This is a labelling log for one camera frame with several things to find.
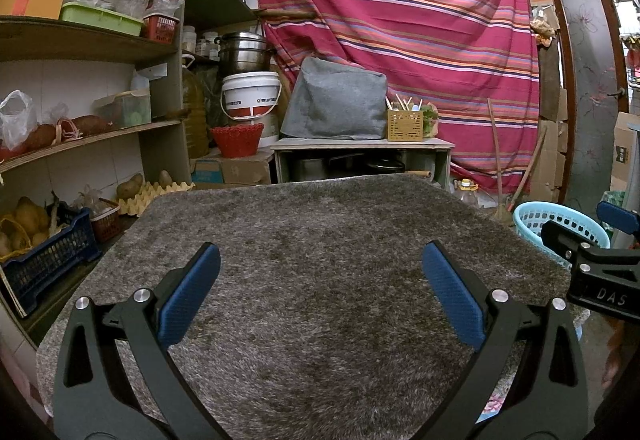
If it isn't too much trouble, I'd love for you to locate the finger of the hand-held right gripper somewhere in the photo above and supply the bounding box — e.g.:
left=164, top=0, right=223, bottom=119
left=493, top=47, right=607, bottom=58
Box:
left=540, top=219, right=640, bottom=267
left=597, top=200, right=640, bottom=236

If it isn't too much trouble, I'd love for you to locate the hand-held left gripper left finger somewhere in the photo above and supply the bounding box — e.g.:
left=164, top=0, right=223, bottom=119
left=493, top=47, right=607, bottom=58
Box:
left=52, top=241, right=231, bottom=440

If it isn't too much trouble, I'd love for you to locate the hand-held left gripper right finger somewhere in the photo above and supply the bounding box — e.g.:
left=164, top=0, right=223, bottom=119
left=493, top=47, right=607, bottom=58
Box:
left=417, top=241, right=591, bottom=440

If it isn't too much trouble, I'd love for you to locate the light blue plastic basket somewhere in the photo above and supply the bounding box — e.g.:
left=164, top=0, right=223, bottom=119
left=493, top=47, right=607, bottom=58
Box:
left=513, top=201, right=612, bottom=272

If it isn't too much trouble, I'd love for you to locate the person's right forearm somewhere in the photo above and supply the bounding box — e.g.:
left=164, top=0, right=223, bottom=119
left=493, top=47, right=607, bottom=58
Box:
left=604, top=317, right=640, bottom=386

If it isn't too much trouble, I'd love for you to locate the yellow capped oil bottle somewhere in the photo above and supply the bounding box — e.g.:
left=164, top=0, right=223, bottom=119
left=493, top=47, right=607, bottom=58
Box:
left=452, top=177, right=482, bottom=209

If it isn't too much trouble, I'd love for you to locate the cardboard egg tray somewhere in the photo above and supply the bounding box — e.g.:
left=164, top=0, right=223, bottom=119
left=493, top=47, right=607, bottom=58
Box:
left=118, top=179, right=196, bottom=217

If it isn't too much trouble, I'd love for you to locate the small red mesh basket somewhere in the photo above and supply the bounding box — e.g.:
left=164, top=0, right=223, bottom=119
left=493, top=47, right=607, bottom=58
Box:
left=89, top=202, right=122, bottom=243

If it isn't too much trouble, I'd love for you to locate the large potato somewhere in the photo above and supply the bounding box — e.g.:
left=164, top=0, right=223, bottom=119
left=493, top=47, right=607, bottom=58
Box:
left=116, top=173, right=145, bottom=200

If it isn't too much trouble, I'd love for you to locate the brown cardboard box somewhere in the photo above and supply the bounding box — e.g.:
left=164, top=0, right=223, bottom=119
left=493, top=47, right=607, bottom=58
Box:
left=189, top=152, right=274, bottom=186

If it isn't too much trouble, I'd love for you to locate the grey shaggy table rug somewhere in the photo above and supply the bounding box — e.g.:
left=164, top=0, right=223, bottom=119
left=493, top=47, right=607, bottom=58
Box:
left=37, top=172, right=587, bottom=440

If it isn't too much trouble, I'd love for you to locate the dark blue plastic crate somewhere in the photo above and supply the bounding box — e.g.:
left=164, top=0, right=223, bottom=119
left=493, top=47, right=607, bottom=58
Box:
left=0, top=207, right=104, bottom=317

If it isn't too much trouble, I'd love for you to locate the wooden framed door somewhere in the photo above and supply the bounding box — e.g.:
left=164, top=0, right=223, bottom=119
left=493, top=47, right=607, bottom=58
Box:
left=544, top=0, right=632, bottom=212

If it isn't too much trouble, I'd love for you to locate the red woven basket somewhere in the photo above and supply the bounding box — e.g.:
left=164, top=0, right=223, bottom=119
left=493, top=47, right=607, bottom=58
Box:
left=208, top=122, right=265, bottom=159

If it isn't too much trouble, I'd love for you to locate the bag of green vegetables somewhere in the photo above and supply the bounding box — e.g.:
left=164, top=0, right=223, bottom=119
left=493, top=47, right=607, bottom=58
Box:
left=422, top=102, right=440, bottom=139

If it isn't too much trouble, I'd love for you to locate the wooden utensil holder box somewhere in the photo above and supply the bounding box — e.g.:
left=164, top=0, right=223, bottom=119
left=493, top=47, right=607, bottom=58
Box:
left=386, top=108, right=425, bottom=143

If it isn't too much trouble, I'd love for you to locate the large yellow oil bottle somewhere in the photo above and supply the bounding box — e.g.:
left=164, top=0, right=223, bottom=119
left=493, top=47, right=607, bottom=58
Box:
left=180, top=55, right=210, bottom=159

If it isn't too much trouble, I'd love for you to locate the low grey cabinet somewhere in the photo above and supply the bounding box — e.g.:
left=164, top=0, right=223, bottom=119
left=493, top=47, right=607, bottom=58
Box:
left=269, top=137, right=456, bottom=194

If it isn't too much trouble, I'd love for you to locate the pile of potatoes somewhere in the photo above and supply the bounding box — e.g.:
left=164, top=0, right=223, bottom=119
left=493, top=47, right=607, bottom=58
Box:
left=0, top=195, right=52, bottom=257

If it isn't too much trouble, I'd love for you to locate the sweet potato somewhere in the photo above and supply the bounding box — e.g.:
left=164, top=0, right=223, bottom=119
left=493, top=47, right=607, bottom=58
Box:
left=72, top=115, right=114, bottom=137
left=24, top=123, right=59, bottom=151

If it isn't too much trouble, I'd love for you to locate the clear plastic container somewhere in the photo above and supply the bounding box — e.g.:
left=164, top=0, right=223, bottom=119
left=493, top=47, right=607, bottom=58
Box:
left=92, top=89, right=153, bottom=129

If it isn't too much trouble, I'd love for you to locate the bundle of chopsticks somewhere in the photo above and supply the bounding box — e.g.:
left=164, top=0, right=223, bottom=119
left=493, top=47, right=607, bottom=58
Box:
left=386, top=93, right=426, bottom=112

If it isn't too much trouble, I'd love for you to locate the white plastic bucket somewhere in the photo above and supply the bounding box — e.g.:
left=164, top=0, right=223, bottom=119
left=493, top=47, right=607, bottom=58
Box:
left=220, top=71, right=281, bottom=121

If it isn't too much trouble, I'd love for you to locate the grey cushion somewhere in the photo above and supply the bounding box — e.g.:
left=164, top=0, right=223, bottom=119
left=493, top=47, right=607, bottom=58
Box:
left=279, top=56, right=389, bottom=141

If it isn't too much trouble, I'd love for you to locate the steel pot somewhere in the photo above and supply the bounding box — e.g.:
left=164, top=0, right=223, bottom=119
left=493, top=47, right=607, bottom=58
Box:
left=218, top=31, right=276, bottom=76

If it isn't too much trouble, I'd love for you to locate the white plastic bag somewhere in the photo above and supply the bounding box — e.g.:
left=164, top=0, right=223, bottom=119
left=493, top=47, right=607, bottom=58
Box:
left=0, top=90, right=39, bottom=151

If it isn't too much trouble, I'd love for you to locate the row of white jars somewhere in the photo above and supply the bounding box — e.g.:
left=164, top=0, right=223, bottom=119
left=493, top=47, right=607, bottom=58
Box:
left=180, top=25, right=221, bottom=60

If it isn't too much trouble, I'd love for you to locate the small red plastic basket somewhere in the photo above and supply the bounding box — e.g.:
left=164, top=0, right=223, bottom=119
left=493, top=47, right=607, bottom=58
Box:
left=143, top=13, right=180, bottom=45

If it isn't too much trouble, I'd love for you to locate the wooden shelf unit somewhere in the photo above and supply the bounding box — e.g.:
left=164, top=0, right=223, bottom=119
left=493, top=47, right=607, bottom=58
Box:
left=0, top=0, right=202, bottom=347

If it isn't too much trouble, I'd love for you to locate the red striped curtain cloth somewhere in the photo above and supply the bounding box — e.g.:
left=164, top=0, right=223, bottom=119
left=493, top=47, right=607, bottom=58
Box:
left=252, top=0, right=544, bottom=197

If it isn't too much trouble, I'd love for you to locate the green plastic tray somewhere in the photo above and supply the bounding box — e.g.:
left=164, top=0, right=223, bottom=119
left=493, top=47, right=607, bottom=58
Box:
left=59, top=1, right=146, bottom=38

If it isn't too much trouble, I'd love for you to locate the orange cardboard box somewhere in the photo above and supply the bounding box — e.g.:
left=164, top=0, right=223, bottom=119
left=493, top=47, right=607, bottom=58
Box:
left=0, top=0, right=65, bottom=20

